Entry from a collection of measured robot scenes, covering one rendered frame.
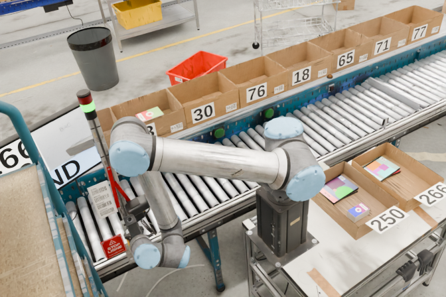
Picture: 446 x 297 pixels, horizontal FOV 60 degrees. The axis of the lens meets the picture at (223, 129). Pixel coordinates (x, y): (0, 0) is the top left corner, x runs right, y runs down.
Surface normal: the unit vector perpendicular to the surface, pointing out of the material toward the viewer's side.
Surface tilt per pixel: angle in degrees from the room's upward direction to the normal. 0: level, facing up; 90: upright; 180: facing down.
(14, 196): 0
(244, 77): 89
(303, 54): 90
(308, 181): 92
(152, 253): 57
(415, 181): 0
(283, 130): 6
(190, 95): 89
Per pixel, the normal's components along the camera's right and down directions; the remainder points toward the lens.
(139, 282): -0.08, -0.80
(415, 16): -0.87, 0.35
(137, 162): 0.07, 0.55
